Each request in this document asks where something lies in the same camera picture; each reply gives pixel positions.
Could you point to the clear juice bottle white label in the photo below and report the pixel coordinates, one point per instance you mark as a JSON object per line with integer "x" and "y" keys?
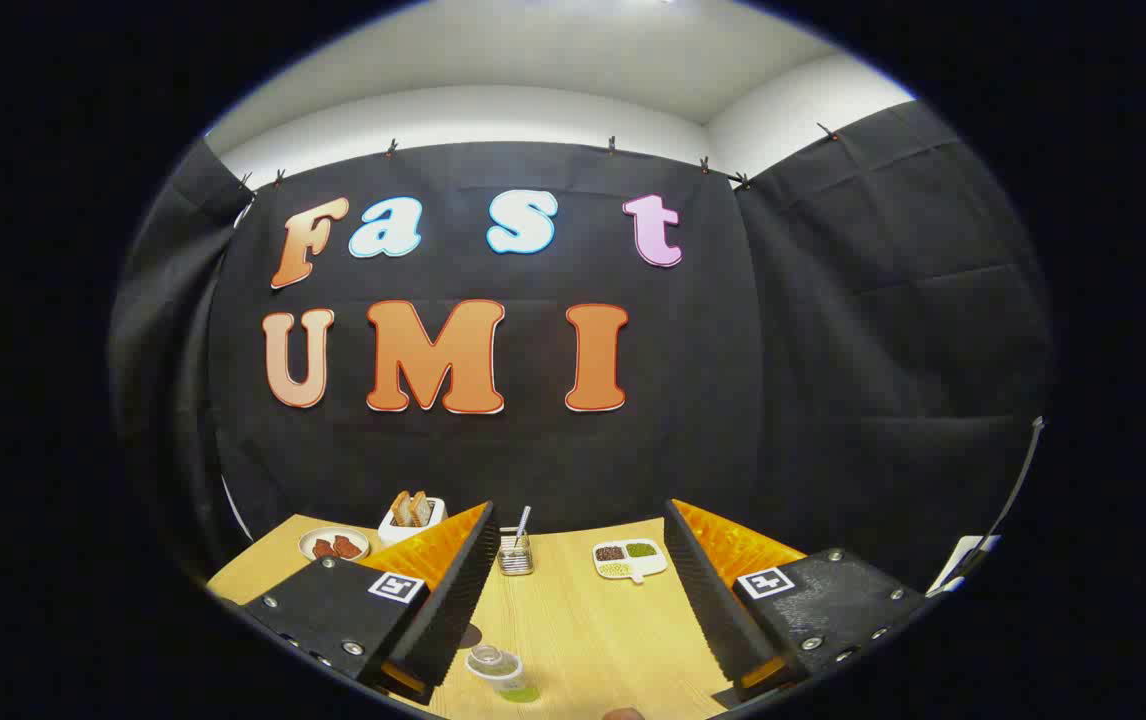
{"x": 498, "y": 668}

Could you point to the white toast holder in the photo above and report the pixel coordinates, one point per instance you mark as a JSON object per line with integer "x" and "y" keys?
{"x": 403, "y": 533}

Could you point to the wooden table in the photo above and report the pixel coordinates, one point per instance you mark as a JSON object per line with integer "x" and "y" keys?
{"x": 583, "y": 620}

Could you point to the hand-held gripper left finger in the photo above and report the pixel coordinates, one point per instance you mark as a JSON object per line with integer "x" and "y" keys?
{"x": 453, "y": 600}

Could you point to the red-brown food piece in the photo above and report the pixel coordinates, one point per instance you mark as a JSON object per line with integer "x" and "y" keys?
{"x": 323, "y": 548}
{"x": 346, "y": 546}

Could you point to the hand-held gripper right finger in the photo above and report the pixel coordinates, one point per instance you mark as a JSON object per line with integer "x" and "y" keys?
{"x": 708, "y": 600}

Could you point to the metal mesh holder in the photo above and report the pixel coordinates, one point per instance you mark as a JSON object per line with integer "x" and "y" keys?
{"x": 515, "y": 560}

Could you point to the small white round plate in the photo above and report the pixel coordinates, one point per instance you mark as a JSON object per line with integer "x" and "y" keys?
{"x": 308, "y": 540}

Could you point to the brown toast slice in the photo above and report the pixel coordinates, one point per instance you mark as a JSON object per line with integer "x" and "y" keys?
{"x": 401, "y": 508}
{"x": 421, "y": 508}

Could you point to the dark brown round coaster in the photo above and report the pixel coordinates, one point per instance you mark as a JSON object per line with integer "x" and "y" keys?
{"x": 471, "y": 636}

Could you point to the white divided dish with beans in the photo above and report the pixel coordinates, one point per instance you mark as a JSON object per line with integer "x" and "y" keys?
{"x": 633, "y": 566}

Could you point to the white flat object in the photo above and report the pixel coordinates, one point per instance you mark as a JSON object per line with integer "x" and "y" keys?
{"x": 963, "y": 552}

